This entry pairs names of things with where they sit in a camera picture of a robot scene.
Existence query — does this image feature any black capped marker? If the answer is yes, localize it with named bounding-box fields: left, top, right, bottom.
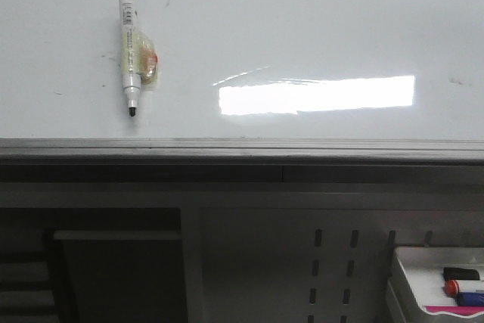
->
left=443, top=267, right=480, bottom=281

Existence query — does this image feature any white taped whiteboard marker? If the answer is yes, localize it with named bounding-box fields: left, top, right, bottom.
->
left=119, top=0, right=159, bottom=117

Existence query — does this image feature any white perforated stand panel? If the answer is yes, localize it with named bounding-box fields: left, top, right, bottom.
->
left=184, top=184, right=483, bottom=322

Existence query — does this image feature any white whiteboard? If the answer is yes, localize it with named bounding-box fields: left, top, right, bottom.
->
left=1, top=0, right=483, bottom=163

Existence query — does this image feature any blue capped marker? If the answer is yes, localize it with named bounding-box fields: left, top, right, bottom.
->
left=456, top=292, right=484, bottom=307

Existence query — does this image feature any red capped marker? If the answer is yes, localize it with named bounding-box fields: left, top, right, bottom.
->
left=443, top=280, right=484, bottom=297

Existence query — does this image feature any white plastic marker tray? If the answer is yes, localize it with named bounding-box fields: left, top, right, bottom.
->
left=386, top=247, right=483, bottom=322

